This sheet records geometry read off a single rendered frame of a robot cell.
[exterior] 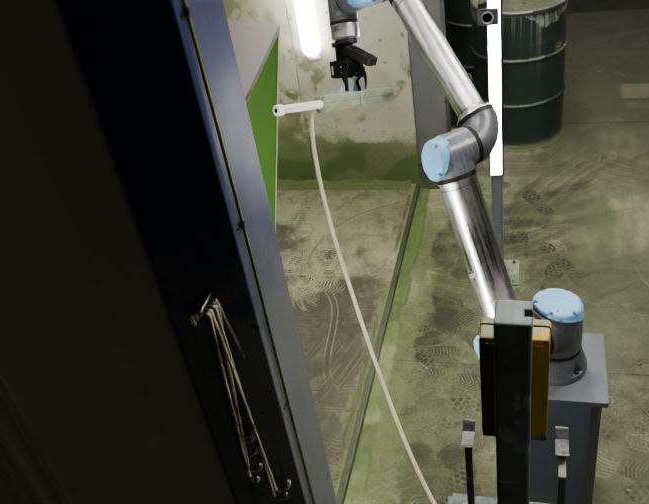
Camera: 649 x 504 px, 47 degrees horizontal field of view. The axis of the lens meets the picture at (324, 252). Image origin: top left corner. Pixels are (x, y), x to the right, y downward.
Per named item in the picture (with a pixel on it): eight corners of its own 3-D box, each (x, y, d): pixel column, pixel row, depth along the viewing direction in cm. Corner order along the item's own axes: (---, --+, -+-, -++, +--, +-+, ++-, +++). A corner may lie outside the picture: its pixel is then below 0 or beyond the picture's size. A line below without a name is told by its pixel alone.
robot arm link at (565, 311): (593, 345, 233) (596, 302, 223) (549, 368, 228) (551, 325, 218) (558, 318, 245) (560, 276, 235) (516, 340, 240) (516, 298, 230)
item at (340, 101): (349, 95, 261) (397, 85, 244) (351, 109, 262) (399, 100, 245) (235, 111, 230) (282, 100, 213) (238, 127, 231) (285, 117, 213)
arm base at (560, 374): (585, 345, 247) (587, 322, 242) (587, 388, 233) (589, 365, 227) (525, 342, 253) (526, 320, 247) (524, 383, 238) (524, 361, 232)
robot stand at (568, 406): (591, 457, 288) (603, 333, 250) (595, 527, 264) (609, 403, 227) (509, 449, 296) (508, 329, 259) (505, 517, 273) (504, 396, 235)
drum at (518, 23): (467, 115, 525) (462, -13, 473) (550, 103, 521) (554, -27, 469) (483, 156, 478) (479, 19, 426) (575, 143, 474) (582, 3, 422)
